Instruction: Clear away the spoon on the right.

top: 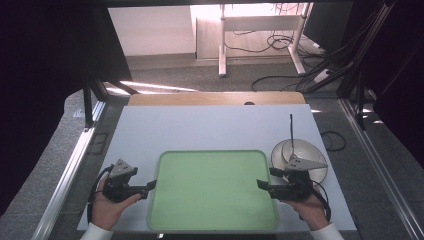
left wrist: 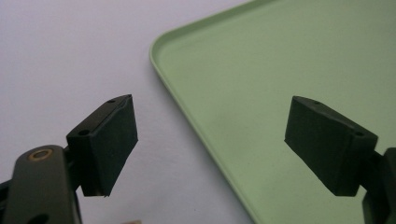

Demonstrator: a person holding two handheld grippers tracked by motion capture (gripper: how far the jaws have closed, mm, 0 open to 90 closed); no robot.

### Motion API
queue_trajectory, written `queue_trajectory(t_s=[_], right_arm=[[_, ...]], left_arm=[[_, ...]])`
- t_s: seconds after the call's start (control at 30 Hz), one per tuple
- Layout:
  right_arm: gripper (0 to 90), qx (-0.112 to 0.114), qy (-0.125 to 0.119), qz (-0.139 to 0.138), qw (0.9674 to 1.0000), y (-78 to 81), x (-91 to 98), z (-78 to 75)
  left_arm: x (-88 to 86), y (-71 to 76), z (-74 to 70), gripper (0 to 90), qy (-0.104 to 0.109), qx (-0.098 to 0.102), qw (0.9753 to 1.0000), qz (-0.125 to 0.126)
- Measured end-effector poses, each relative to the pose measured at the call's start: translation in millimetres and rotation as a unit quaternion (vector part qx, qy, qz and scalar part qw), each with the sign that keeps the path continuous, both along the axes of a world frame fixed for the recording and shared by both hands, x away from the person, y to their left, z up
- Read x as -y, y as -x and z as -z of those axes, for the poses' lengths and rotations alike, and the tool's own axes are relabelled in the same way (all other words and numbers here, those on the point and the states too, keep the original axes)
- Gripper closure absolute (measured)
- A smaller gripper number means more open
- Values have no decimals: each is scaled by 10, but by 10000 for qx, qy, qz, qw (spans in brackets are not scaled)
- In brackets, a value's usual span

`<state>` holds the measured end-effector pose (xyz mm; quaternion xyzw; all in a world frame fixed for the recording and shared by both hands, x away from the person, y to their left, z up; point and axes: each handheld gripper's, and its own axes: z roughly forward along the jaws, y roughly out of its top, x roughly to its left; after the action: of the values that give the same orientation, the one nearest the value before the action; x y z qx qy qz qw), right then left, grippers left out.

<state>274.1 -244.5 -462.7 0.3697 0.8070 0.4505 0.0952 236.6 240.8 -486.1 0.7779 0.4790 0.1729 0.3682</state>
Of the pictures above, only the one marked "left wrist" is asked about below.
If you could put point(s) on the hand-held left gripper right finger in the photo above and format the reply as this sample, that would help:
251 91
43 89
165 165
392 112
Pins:
330 146

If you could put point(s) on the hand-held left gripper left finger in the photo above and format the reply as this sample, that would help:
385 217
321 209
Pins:
106 149

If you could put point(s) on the light green plastic tray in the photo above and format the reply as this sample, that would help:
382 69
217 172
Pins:
274 102

